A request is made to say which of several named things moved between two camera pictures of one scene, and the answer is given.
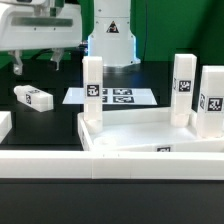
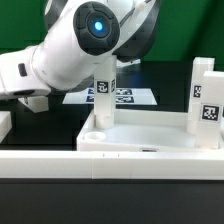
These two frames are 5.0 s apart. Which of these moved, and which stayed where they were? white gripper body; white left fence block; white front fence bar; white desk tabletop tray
Moved: white desk tabletop tray; white gripper body
Stayed: white left fence block; white front fence bar
